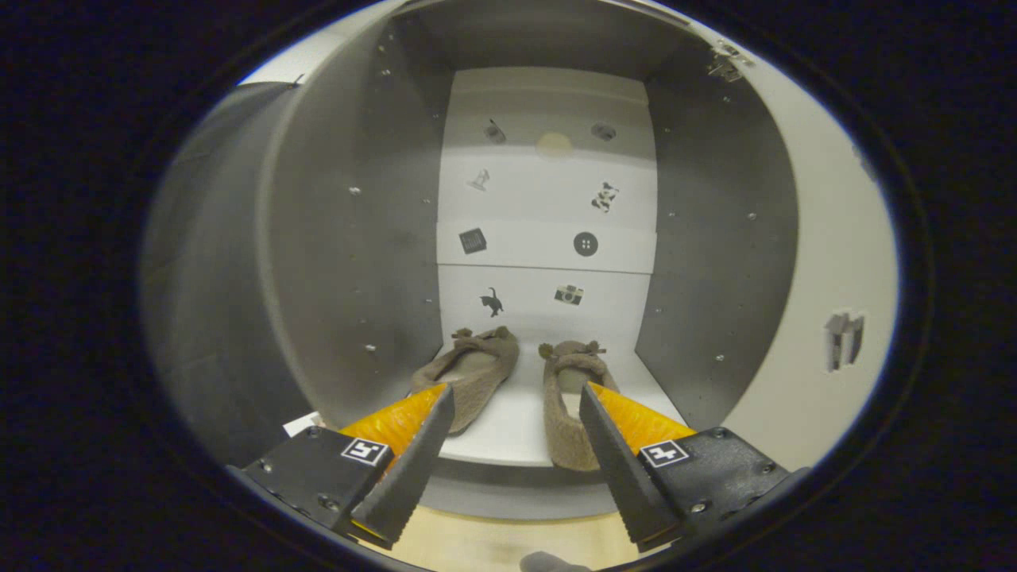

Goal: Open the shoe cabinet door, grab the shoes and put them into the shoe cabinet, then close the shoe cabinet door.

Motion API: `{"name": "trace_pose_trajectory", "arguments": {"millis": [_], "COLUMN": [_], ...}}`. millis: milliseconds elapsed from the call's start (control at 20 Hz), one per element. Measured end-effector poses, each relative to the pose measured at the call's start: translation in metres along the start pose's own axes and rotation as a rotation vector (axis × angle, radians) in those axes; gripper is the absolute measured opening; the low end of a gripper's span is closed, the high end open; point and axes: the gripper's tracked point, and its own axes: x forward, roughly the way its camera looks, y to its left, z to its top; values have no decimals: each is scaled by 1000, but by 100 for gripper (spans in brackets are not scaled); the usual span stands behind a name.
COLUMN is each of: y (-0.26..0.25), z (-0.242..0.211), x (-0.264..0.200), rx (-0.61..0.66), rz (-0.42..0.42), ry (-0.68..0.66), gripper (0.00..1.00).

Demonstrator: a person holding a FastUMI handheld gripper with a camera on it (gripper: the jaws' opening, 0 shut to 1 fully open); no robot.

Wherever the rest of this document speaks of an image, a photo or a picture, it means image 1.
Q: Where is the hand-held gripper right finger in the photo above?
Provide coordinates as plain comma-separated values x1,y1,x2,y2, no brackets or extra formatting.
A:
580,382,811,553

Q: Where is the grey shoe cabinet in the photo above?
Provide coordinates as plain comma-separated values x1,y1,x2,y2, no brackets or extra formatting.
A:
258,0,800,522

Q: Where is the brown fuzzy shoe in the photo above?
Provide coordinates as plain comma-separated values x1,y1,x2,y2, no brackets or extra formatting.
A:
539,340,621,473
409,326,521,436

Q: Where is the metal cabinet door hinge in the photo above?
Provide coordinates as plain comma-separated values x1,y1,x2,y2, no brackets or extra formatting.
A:
710,40,756,83

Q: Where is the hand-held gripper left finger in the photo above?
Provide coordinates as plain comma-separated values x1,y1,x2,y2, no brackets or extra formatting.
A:
226,384,456,550

